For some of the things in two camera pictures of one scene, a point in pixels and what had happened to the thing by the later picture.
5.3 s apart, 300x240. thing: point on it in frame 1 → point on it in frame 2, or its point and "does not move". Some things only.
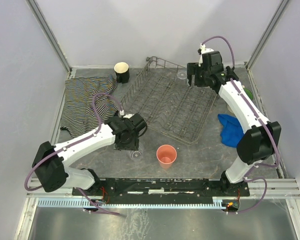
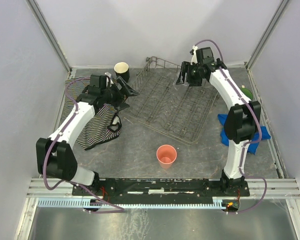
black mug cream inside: x=121 y=69 does not move
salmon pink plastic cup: x=166 y=155 does not move
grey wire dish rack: x=162 y=94 does not move
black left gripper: x=129 y=145 → x=120 y=89
